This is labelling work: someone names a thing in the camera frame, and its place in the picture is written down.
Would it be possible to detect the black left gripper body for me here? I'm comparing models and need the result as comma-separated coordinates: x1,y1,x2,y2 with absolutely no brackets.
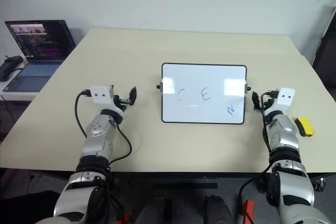
112,94,131,108

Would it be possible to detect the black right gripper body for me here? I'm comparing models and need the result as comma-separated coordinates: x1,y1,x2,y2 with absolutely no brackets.
259,90,279,110

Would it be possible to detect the yellow and black eraser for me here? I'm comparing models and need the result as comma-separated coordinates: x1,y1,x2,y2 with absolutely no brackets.
294,116,316,138

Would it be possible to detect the small black-framed whiteboard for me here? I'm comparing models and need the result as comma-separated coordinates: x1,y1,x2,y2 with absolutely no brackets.
156,62,251,125

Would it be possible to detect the dark office chair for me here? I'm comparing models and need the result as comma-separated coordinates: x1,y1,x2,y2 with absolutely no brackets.
311,5,336,91

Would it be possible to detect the open grey laptop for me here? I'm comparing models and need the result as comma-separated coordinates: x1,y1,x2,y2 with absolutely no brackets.
0,19,77,94

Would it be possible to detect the black caster wheel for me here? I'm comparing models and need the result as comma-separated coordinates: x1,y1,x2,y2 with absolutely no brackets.
311,177,327,191

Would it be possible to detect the black bar under table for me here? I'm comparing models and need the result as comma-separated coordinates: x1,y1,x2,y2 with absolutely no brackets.
152,182,219,190

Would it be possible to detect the large orange clamp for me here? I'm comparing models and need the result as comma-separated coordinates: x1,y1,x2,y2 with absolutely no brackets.
241,199,257,224

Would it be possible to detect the dark rounded shape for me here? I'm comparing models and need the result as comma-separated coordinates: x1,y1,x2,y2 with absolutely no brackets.
204,194,234,224

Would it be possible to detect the black handheld controller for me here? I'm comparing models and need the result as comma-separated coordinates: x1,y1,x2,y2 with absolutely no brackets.
0,55,24,82

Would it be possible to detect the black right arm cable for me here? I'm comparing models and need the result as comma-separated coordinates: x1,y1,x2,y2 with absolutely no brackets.
238,93,276,224

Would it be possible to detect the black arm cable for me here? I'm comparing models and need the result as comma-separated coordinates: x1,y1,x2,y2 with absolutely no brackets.
238,93,276,224
75,90,133,168

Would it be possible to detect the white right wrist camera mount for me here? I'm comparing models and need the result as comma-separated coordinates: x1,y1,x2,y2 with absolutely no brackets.
264,87,296,116

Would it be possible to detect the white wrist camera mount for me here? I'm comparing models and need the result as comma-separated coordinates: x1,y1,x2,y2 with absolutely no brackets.
264,87,296,116
88,84,124,116

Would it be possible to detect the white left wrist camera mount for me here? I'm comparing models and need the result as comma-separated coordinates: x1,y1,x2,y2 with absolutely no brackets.
88,84,124,116

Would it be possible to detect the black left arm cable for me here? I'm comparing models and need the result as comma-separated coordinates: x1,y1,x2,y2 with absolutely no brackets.
75,90,133,168

